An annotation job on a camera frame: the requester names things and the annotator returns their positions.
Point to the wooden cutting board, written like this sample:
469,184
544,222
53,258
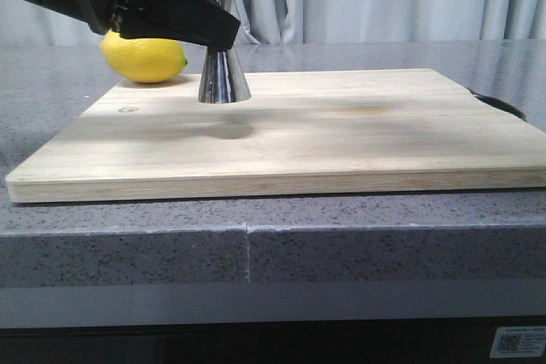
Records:
329,132

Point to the white QR label sticker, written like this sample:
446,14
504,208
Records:
518,342

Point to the grey curtain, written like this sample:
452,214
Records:
312,21

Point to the black cutting board handle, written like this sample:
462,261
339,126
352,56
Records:
499,104

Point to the yellow lemon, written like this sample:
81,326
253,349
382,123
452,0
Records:
143,60

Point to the silver double jigger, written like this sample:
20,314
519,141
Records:
222,79

